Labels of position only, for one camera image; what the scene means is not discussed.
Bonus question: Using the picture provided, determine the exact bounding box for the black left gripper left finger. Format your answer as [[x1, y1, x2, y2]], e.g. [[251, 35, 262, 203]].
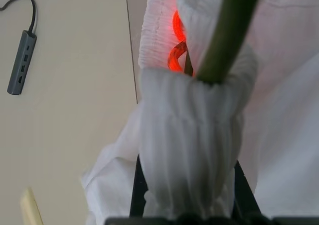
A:
[[129, 154, 149, 218]]

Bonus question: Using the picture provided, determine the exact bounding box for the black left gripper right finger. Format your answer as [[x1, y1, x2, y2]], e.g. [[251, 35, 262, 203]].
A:
[[232, 159, 263, 220]]

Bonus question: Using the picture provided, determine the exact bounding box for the white fabric garment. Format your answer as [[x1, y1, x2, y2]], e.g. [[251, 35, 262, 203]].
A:
[[81, 0, 319, 225]]

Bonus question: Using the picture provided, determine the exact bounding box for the grey USB hub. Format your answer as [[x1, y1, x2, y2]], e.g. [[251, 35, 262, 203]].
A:
[[6, 29, 38, 96]]

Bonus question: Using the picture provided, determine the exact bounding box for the black USB hub cable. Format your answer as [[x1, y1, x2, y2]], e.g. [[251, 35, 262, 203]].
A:
[[0, 0, 38, 35]]

